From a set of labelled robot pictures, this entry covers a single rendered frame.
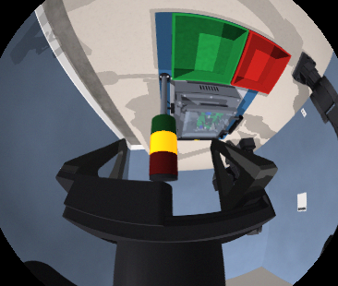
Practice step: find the green bin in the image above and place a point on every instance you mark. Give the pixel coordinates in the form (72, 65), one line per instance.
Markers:
(206, 49)

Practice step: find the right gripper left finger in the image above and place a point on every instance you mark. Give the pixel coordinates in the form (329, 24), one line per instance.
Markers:
(90, 163)

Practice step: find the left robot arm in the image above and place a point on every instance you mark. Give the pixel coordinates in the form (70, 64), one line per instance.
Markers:
(236, 173)

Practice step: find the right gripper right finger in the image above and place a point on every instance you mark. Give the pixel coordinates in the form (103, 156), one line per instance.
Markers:
(255, 172)

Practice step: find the red bin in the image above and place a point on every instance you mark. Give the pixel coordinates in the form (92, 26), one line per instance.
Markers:
(261, 64)

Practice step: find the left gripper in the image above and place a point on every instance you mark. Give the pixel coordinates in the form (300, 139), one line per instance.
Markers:
(227, 162)

